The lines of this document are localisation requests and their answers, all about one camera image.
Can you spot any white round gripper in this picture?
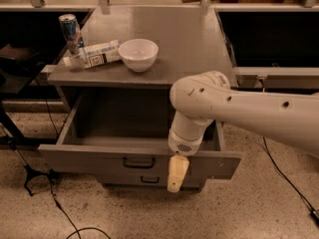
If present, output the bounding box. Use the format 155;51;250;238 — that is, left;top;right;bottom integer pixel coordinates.
167;131;202;193

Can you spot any grey top drawer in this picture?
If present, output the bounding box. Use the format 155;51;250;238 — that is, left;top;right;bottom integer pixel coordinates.
38;90;243;181

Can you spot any grey drawer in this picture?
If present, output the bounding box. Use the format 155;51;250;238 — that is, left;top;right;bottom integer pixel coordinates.
96;175;205;190
38;90;243;181

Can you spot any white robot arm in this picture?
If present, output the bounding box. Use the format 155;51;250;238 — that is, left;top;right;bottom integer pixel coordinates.
167;71;319;193

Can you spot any grey bottom drawer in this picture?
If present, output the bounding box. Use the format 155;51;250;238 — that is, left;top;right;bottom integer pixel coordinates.
96;175;205;190

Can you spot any grey drawer cabinet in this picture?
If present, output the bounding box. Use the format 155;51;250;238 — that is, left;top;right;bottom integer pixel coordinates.
47;5;239;192

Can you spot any white ceramic bowl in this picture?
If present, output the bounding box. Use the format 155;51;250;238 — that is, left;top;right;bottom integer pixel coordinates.
119;39;159;72

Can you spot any white plastic bottle with label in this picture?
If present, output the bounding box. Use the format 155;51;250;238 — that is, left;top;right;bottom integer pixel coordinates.
63;40;122;69

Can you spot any black tripod stand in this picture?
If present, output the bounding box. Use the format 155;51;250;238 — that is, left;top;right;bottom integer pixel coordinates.
0;125;52;196

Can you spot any blue silver drink can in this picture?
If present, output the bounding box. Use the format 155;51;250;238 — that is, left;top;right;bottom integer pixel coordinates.
59;14;84;55

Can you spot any black side table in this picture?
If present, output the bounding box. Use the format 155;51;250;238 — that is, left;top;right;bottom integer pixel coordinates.
0;44;60;145

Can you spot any black floor cable left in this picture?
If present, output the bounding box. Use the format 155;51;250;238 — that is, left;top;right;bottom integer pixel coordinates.
34;80;112;239

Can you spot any black floor cable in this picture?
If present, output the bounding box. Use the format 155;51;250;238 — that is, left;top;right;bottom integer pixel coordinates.
262;136;319;222
34;80;112;239

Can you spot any black floor cable right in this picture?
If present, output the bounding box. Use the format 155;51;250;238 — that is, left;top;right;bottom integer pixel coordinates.
262;136;319;222

